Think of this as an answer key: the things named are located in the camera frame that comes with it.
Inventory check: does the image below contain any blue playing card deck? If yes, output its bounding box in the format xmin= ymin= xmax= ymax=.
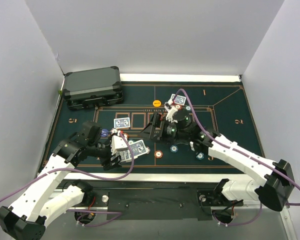
xmin=119 ymin=150 xmax=132 ymax=163

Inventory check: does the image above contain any green blue poker chip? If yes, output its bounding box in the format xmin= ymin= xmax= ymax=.
xmin=128 ymin=139 xmax=135 ymax=145
xmin=185 ymin=105 xmax=192 ymax=112
xmin=195 ymin=152 xmax=205 ymax=160

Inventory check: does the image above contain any blue back playing card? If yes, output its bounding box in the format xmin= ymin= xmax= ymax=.
xmin=129 ymin=139 xmax=147 ymax=158
xmin=113 ymin=117 xmax=131 ymax=129
xmin=168 ymin=94 xmax=187 ymax=106

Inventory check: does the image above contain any green blue chip stack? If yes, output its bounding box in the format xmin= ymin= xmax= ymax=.
xmin=170 ymin=145 xmax=178 ymax=153

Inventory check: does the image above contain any orange red chip stack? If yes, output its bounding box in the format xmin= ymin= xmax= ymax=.
xmin=154 ymin=150 xmax=163 ymax=159

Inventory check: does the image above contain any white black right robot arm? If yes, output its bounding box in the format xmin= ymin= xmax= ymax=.
xmin=142 ymin=109 xmax=294 ymax=212

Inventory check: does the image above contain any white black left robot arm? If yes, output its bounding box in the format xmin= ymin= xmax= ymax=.
xmin=0 ymin=121 xmax=150 ymax=240

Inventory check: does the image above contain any dark green poker mat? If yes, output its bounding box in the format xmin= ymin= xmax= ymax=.
xmin=40 ymin=81 xmax=264 ymax=174

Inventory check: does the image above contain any orange dealer button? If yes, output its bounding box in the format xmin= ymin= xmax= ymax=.
xmin=152 ymin=99 xmax=162 ymax=108

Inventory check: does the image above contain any blue blind button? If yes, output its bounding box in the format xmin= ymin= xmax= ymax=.
xmin=101 ymin=128 xmax=109 ymax=138

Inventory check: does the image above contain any black aluminium poker case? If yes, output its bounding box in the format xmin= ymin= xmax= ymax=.
xmin=61 ymin=66 xmax=124 ymax=111

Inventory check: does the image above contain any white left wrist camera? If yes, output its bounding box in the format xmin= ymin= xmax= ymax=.
xmin=110 ymin=132 xmax=128 ymax=155

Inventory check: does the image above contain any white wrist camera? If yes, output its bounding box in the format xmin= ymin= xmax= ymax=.
xmin=110 ymin=132 xmax=128 ymax=155
xmin=164 ymin=100 xmax=179 ymax=124

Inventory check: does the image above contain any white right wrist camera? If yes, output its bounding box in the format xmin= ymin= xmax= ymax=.
xmin=164 ymin=100 xmax=179 ymax=124

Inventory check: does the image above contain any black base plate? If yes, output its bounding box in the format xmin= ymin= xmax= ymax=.
xmin=81 ymin=180 xmax=235 ymax=221

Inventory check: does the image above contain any aluminium mounting rail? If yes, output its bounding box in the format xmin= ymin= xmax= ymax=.
xmin=13 ymin=186 xmax=298 ymax=240

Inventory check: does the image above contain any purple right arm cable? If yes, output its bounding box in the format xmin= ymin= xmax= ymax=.
xmin=173 ymin=88 xmax=300 ymax=227

